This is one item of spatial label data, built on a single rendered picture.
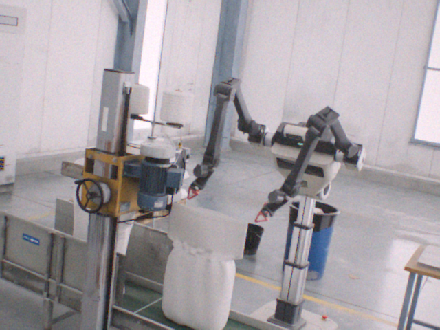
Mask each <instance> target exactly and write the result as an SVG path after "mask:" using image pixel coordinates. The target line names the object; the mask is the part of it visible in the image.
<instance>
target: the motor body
mask: <svg viewBox="0 0 440 330"><path fill-rule="evenodd" d="M140 166H141V167H142V172H141V169H140V173H141V177H139V184H138V188H139V191H138V192H137V206H139V207H140V208H141V209H143V210H146V211H150V212H159V211H162V210H164V209H165V207H166V203H167V199H168V194H167V193H166V184H165V180H166V171H168V169H169V166H171V163H170V162H167V163H157V162H150V161H146V160H145V159H142V161H141V165H140Z"/></svg>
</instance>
